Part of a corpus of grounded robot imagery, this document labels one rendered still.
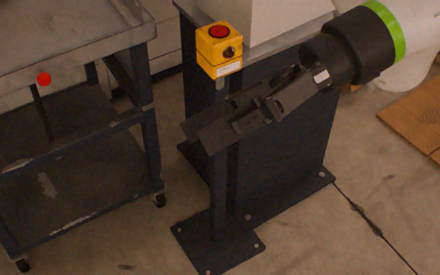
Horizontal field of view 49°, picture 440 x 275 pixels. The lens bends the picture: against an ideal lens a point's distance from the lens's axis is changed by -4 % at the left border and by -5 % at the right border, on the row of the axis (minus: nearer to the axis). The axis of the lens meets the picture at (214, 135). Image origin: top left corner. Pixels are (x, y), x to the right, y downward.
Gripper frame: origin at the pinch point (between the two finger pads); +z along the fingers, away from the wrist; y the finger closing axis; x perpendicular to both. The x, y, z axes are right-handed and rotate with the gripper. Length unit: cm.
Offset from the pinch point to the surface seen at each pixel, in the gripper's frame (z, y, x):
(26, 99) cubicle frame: 41, 152, 24
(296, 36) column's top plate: -43, 70, -1
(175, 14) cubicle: -32, 155, 26
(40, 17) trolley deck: 14, 74, 36
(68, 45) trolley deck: 11, 63, 25
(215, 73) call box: -15, 52, 2
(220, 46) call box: -18, 48, 7
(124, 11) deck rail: -5, 70, 26
